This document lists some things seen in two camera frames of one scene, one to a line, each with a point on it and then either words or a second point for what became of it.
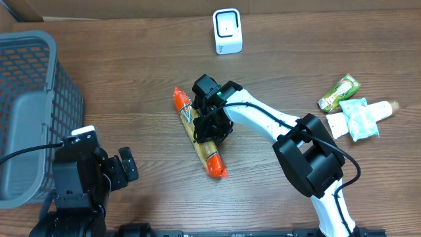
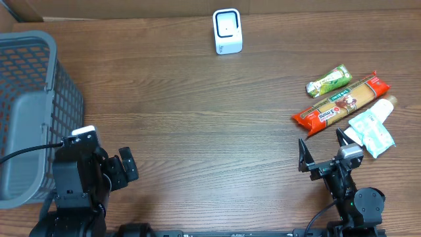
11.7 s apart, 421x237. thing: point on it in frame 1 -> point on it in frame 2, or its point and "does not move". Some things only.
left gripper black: [107, 165] does not move
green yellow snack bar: [345, 89] -> [329, 81]
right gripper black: [210, 137] -> [308, 162]
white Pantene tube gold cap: [337, 124] -> [381, 109]
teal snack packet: [362, 124] -> [374, 135]
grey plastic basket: [40, 105] does not move
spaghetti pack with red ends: [207, 151] -> [318, 114]
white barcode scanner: [227, 31] does not move
